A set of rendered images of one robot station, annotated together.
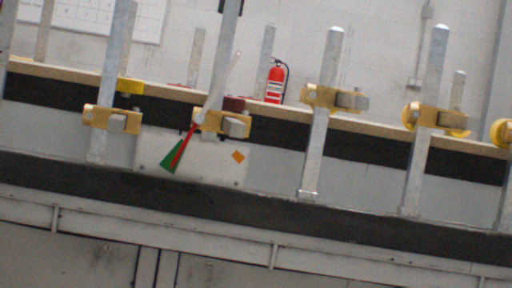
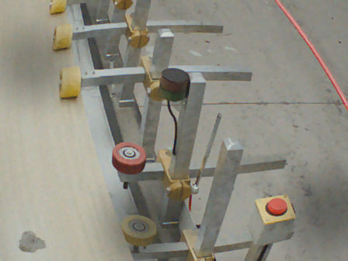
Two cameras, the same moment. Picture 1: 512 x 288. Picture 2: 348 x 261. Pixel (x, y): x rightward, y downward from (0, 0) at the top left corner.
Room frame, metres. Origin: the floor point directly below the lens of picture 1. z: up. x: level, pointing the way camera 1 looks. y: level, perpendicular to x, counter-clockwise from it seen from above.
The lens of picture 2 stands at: (2.86, 1.67, 2.20)
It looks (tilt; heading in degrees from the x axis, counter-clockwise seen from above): 37 degrees down; 255
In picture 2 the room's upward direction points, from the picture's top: 10 degrees clockwise
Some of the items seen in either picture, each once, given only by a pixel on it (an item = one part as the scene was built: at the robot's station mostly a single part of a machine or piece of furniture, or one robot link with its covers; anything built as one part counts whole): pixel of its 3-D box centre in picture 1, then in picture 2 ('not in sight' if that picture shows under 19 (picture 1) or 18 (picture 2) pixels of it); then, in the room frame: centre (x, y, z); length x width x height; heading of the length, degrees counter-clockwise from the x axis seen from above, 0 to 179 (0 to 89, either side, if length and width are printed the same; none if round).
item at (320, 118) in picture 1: (318, 127); (152, 106); (2.46, -0.11, 0.87); 0.04 x 0.04 x 0.48; 6
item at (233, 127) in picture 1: (230, 126); (207, 168); (2.35, 0.08, 0.84); 0.43 x 0.03 x 0.04; 6
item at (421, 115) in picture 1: (434, 118); (135, 30); (2.49, -0.39, 0.95); 0.14 x 0.06 x 0.05; 96
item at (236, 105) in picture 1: (226, 118); (127, 169); (2.55, 0.11, 0.85); 0.08 x 0.08 x 0.11
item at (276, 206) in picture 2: not in sight; (276, 207); (2.38, 0.64, 1.22); 0.04 x 0.04 x 0.02
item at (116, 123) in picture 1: (118, 122); (215, 246); (2.36, 0.34, 0.81); 0.43 x 0.03 x 0.04; 6
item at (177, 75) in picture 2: not in sight; (168, 115); (2.48, 0.14, 1.04); 0.06 x 0.06 x 0.22; 6
